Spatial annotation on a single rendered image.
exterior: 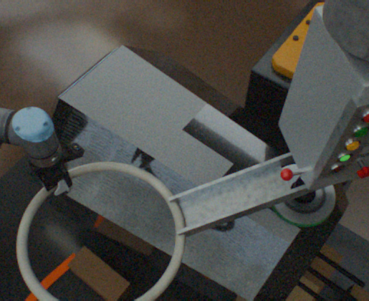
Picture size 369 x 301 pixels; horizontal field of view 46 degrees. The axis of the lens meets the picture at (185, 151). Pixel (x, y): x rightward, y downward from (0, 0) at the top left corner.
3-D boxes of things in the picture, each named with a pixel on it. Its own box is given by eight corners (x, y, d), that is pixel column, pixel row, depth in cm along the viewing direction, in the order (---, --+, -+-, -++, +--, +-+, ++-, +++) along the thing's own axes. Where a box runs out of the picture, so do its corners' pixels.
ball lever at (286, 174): (304, 166, 111) (308, 160, 108) (309, 177, 110) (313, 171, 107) (277, 173, 110) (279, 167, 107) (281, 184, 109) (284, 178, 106)
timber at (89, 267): (72, 271, 216) (66, 264, 206) (89, 253, 221) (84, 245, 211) (117, 309, 207) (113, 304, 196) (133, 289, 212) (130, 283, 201)
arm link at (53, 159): (46, 127, 122) (66, 147, 119) (50, 136, 126) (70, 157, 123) (18, 145, 118) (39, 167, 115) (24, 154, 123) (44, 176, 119)
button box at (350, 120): (342, 163, 103) (390, 86, 79) (347, 172, 102) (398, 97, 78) (312, 170, 102) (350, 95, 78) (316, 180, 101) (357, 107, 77)
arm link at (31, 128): (18, 100, 111) (55, 107, 110) (30, 128, 122) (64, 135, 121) (2, 130, 106) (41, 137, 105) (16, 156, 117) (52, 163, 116)
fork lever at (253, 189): (380, 114, 130) (382, 105, 126) (414, 168, 121) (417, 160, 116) (170, 193, 139) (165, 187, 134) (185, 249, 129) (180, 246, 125)
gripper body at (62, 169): (34, 177, 132) (23, 156, 122) (57, 160, 136) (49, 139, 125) (49, 193, 129) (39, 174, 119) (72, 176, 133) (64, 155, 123)
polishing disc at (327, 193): (319, 160, 149) (320, 158, 148) (344, 216, 138) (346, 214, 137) (260, 173, 146) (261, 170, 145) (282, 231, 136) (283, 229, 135)
